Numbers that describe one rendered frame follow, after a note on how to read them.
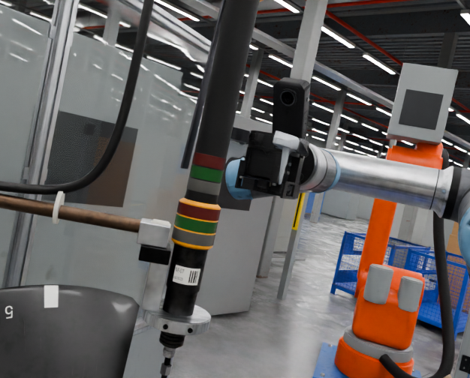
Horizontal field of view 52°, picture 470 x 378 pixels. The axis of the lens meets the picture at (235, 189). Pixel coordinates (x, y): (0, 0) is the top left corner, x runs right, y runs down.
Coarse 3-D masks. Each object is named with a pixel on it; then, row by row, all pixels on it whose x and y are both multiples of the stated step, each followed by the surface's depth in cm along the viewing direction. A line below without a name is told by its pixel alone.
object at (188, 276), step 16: (176, 256) 48; (192, 256) 47; (176, 272) 48; (192, 272) 48; (176, 288) 48; (192, 288) 48; (176, 304) 48; (192, 304) 49; (160, 336) 49; (176, 336) 48
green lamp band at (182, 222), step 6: (180, 216) 47; (174, 222) 48; (180, 222) 47; (186, 222) 47; (192, 222) 47; (198, 222) 47; (204, 222) 47; (210, 222) 47; (216, 222) 48; (186, 228) 47; (192, 228) 47; (198, 228) 47; (204, 228) 47; (210, 228) 47; (216, 228) 49
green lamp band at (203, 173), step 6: (192, 168) 48; (198, 168) 47; (204, 168) 47; (192, 174) 48; (198, 174) 47; (204, 174) 47; (210, 174) 47; (216, 174) 47; (222, 174) 48; (210, 180) 47; (216, 180) 47
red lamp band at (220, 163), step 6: (198, 156) 47; (204, 156) 47; (210, 156) 47; (192, 162) 48; (198, 162) 47; (204, 162) 47; (210, 162) 47; (216, 162) 47; (222, 162) 48; (216, 168) 47; (222, 168) 48
